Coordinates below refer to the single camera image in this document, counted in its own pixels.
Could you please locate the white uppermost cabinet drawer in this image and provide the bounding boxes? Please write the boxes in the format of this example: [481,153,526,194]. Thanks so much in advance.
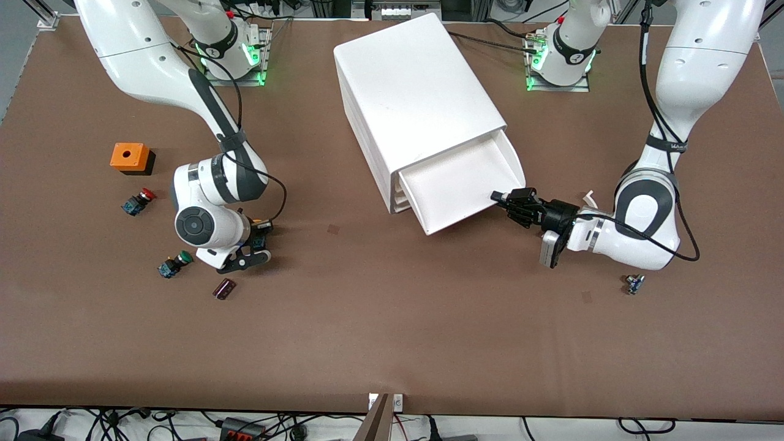
[398,130,527,236]

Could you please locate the green push button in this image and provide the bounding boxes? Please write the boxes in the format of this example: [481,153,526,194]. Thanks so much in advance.
[158,250,194,279]

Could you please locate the red push button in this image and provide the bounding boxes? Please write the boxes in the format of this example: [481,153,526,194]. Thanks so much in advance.
[121,188,157,216]

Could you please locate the white drawer cabinet shell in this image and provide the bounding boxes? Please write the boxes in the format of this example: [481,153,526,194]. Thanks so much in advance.
[334,13,509,215]

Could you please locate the orange box with black base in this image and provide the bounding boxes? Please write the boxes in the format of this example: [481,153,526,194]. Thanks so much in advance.
[110,143,156,176]

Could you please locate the brown table mat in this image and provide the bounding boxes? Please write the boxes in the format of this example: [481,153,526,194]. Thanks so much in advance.
[0,13,784,423]

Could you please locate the black power strip red switches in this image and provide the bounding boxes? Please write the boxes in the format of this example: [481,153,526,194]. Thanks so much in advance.
[219,417,268,441]

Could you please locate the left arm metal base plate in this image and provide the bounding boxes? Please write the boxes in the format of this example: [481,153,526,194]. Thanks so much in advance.
[526,28,592,93]

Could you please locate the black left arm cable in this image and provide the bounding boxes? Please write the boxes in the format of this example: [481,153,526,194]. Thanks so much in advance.
[576,0,701,263]

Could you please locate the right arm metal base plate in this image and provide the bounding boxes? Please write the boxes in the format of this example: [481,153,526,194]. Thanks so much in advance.
[202,24,271,87]

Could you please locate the black cable behind cabinet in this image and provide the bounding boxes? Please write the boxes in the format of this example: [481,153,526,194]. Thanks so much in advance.
[446,18,545,56]

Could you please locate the grey camera post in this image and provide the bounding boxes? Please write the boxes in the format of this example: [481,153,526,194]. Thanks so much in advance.
[352,393,396,441]

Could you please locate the aluminium frame structure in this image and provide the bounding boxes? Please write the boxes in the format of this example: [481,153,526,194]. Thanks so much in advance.
[309,0,510,23]

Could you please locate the black looped floor cable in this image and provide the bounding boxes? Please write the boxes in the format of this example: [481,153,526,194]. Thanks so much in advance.
[617,417,678,436]

